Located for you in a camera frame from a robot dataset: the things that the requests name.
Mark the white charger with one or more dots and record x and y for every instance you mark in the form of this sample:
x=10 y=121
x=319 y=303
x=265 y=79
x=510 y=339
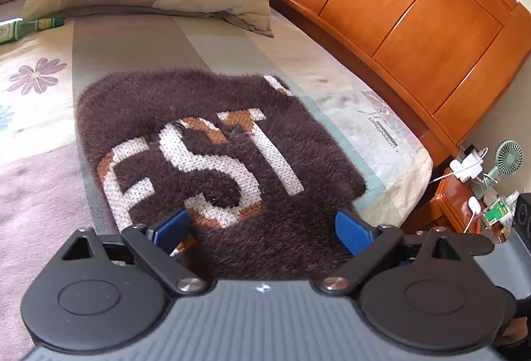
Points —
x=473 y=205
x=460 y=171

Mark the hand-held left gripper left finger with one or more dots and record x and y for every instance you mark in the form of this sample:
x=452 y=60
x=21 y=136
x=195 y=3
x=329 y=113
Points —
x=174 y=229

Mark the green box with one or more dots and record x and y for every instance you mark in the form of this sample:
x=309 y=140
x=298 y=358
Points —
x=495 y=213

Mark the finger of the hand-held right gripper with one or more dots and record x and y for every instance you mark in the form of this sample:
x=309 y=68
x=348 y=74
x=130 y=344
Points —
x=477 y=245

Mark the green glass bottle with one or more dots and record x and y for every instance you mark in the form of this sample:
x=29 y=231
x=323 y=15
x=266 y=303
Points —
x=25 y=29

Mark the wooden headboard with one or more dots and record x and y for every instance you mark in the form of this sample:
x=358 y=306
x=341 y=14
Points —
x=394 y=12

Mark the wooden nightstand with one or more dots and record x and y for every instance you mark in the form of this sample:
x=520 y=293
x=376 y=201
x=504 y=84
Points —
x=450 y=199

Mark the green desk fan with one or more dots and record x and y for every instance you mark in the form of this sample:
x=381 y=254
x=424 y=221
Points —
x=508 y=155

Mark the brown fuzzy sweater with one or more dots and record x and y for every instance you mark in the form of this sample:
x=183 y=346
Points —
x=166 y=103

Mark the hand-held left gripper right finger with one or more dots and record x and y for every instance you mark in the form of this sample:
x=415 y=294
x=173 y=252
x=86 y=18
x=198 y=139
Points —
x=354 y=233

